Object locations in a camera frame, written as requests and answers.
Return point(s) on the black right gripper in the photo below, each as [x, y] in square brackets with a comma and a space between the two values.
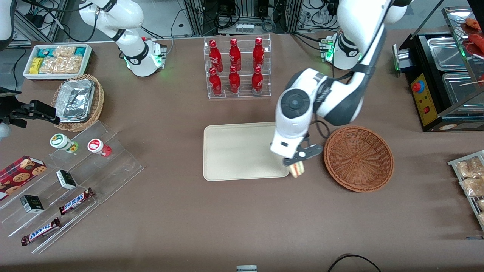
[18, 112]

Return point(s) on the triangular sandwich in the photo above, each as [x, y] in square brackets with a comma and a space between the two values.
[297, 170]

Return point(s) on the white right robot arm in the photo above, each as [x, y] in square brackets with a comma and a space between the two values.
[136, 56]

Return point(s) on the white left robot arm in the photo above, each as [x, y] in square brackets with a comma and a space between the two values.
[295, 105]

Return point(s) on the aluminium foil tray stack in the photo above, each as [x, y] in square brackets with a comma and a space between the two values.
[75, 100]

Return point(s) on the light wicker basket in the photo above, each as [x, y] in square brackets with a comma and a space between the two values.
[97, 105]

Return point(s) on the beige plastic serving tray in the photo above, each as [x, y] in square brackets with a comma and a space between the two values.
[238, 151]

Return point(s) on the round brown wicker basket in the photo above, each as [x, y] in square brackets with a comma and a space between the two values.
[359, 158]

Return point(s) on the green lid yoghurt cup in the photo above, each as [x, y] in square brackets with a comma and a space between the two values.
[60, 141]

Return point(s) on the yellow snack packet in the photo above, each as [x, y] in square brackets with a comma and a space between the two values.
[36, 66]

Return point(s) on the clear cracker bag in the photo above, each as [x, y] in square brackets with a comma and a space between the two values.
[72, 65]
[51, 65]
[64, 52]

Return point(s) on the teal snack packet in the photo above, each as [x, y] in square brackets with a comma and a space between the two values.
[46, 52]
[80, 51]

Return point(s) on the red lid yoghurt cup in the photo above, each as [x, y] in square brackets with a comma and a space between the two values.
[96, 146]

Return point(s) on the red tartan cookie box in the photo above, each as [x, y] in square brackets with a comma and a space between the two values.
[19, 175]

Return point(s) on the small black carton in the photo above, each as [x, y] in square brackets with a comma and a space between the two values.
[32, 204]
[66, 179]

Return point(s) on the white rectangular snack bin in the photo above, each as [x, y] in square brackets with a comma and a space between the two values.
[87, 56]

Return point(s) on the red cola bottle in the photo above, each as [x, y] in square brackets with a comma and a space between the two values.
[215, 84]
[257, 82]
[216, 58]
[234, 82]
[258, 54]
[235, 56]

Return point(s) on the clear acrylic tiered stand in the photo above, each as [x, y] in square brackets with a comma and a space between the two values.
[117, 166]

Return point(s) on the clear acrylic bottle rack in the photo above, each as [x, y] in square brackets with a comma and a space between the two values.
[245, 85]

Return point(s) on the snickers chocolate bar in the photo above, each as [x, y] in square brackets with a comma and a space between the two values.
[39, 231]
[75, 201]

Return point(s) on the black power adapter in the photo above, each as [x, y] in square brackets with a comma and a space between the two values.
[34, 19]

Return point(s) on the grey rectangular device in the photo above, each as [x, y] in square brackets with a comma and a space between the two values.
[246, 268]

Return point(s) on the black food warmer machine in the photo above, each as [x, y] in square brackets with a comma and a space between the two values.
[425, 102]

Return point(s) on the white power strip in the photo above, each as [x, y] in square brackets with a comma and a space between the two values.
[244, 28]

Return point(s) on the clear bag of pastries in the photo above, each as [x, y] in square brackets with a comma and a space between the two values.
[472, 186]
[469, 168]
[481, 219]
[481, 204]

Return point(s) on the steel warmer pan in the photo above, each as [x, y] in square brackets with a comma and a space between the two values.
[448, 53]
[463, 88]

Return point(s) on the red orange fried food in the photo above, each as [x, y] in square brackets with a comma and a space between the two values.
[474, 39]

